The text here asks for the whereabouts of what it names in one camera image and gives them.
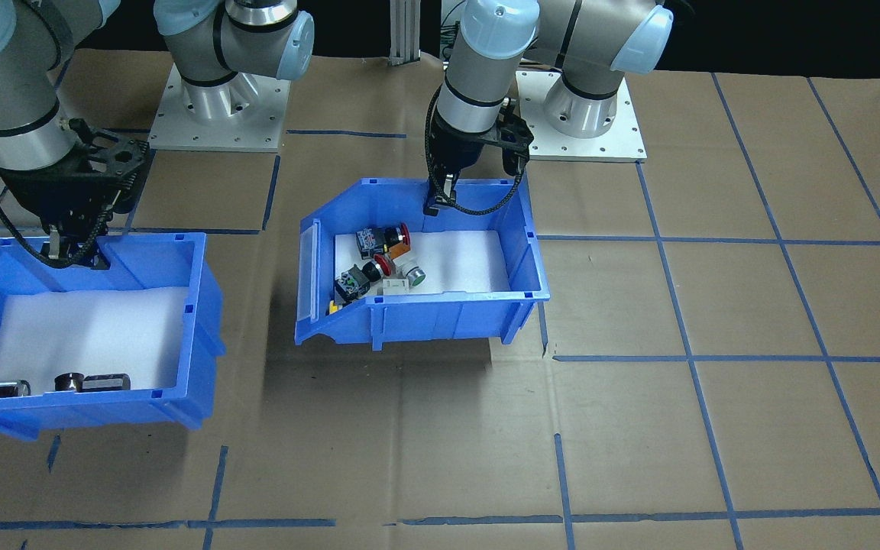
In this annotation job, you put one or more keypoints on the blue bin with push buttons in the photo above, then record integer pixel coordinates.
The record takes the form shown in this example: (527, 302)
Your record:
(440, 321)

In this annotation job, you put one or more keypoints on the blue bin with black capacitors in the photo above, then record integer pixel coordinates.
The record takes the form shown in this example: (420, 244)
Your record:
(66, 416)

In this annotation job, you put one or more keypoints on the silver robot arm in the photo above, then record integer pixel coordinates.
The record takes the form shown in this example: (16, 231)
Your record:
(486, 76)
(12, 99)

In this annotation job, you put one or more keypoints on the red mushroom push button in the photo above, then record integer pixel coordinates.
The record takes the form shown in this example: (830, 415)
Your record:
(371, 241)
(352, 284)

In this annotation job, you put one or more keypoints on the white foam bin liner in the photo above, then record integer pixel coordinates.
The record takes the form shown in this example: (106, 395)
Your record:
(463, 263)
(88, 336)

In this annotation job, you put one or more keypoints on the orange white pilot lamp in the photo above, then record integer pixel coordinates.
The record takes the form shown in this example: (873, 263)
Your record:
(413, 276)

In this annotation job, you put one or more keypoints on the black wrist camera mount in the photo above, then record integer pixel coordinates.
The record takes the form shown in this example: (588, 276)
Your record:
(100, 156)
(520, 141)

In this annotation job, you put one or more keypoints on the white switch block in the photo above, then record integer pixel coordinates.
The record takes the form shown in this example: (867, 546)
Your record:
(396, 287)

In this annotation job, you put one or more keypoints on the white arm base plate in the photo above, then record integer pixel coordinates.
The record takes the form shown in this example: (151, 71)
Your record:
(631, 149)
(173, 137)

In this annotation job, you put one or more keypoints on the aluminium frame post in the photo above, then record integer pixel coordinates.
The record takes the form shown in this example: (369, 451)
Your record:
(406, 34)

